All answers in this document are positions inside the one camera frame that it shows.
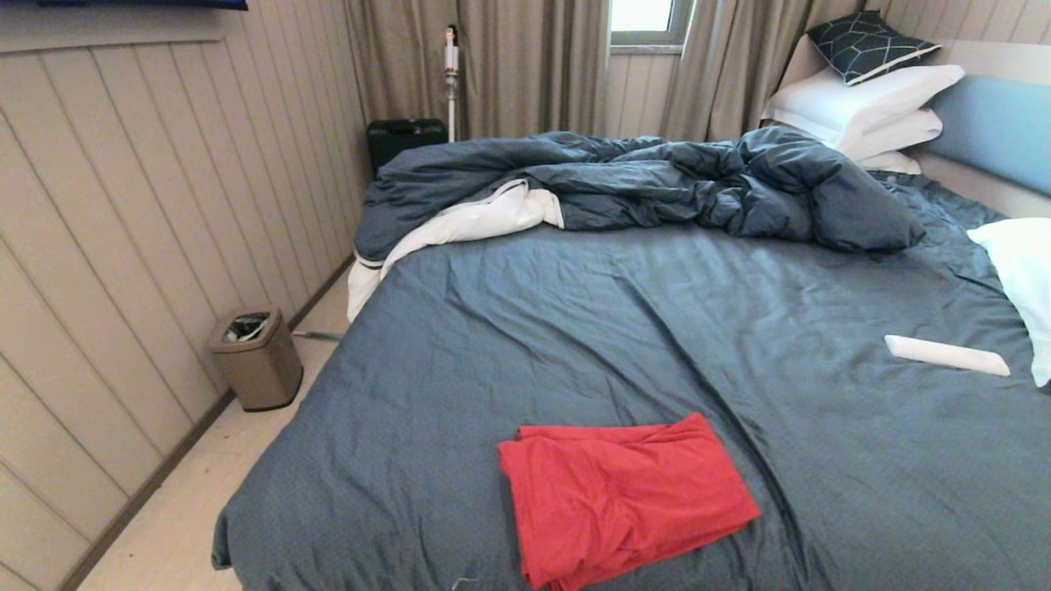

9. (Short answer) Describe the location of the dark blue duvet white lining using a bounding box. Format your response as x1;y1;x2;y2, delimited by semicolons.
347;125;927;321

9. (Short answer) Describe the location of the narrow beige curtain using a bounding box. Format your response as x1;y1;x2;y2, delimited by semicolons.
661;0;867;142

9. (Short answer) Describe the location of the bronze trash bin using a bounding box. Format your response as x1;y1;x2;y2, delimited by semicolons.
207;308;304;411

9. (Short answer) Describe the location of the white stick vacuum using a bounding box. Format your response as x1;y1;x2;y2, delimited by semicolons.
443;25;459;142

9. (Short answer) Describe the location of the beige headboard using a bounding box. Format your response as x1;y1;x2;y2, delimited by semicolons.
776;33;1051;218

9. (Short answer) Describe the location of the blue headboard cushion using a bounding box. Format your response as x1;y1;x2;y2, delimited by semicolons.
926;74;1051;196

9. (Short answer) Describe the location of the large white pillow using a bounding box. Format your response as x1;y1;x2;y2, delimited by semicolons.
764;64;967;149

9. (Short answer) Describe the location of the dark geometric patterned cushion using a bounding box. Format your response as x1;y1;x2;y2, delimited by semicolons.
806;9;943;86

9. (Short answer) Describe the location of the window with grey frame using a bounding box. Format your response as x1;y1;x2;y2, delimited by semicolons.
610;0;695;54

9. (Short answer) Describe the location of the wide beige curtain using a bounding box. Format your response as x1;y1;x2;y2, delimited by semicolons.
343;0;613;140

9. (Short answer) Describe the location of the long white remote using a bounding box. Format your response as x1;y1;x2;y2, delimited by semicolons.
884;334;1012;378

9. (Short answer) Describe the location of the flat white pillow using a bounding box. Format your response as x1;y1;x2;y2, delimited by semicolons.
854;150;923;175

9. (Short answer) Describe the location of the black hard case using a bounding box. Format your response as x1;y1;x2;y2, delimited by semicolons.
366;118;448;177

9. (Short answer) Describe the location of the white pillow at bed edge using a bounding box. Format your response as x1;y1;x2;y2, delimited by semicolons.
966;217;1051;388

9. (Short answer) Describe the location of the red printed t-shirt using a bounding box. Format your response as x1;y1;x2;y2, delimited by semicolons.
498;412;763;591

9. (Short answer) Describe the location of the medium white pillow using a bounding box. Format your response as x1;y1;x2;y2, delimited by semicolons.
838;108;944;162

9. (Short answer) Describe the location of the dark wall screen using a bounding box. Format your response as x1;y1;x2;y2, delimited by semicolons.
37;0;249;11

